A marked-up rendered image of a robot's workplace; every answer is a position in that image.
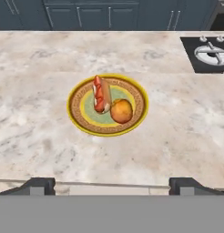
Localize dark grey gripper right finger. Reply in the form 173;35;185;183
168;177;224;197

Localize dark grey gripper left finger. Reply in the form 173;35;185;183
0;177;56;197

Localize yellow patterned plate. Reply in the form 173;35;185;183
66;73;149;137

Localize orange peach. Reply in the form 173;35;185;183
109;98;134;125

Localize hot dog in bun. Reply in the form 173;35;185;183
92;75;113;115

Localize black hob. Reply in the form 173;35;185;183
179;35;224;75

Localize dark blue cupboard run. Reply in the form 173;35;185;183
0;0;221;32

